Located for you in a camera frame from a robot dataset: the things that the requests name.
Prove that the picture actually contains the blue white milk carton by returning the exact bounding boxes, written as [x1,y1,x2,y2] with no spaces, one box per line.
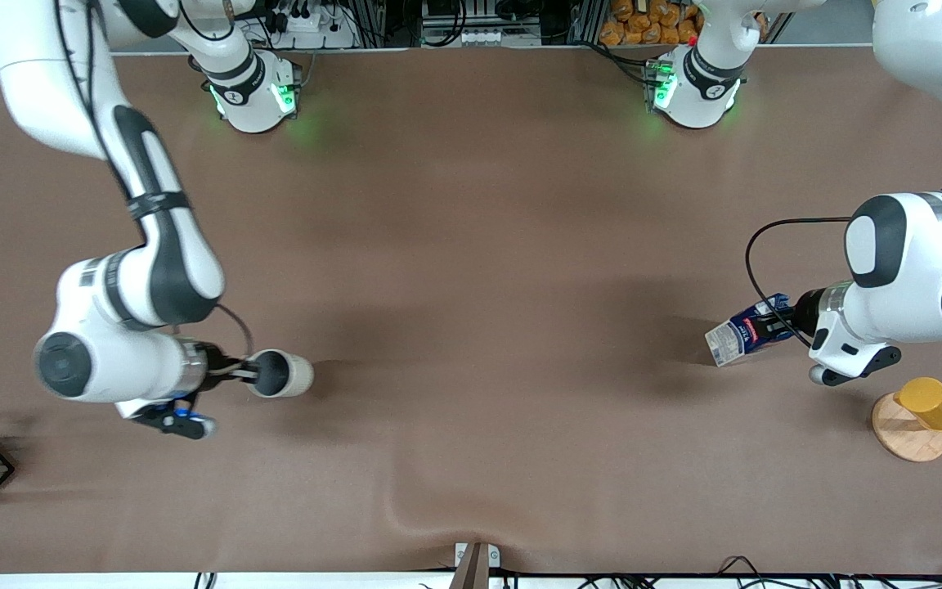
[705,292,799,367]

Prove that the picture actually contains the round wooden cup stand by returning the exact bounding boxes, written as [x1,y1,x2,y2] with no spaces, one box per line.
[872,391,942,464]

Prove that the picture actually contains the yellow plastic cup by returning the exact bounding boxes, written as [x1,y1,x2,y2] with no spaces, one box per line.
[894,376,942,433]

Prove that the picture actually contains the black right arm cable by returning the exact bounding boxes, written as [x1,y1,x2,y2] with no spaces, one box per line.
[216,303,256,362]

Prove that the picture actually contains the grey ceramic mug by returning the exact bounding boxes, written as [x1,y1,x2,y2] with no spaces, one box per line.
[244,348,315,400]

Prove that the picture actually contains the black floor cables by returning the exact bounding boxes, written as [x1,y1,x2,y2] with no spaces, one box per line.
[504,555,942,589]

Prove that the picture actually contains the white power strip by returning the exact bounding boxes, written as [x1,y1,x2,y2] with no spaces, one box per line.
[262,7,359,50]

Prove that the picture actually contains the bag of orange snacks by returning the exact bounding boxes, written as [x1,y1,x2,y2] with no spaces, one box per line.
[599,0,702,47]

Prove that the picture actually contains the grey metal camera bracket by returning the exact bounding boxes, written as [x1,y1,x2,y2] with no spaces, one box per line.
[448,541,502,589]

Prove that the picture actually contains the brown table cover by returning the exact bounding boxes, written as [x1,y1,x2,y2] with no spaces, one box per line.
[0,45,942,575]

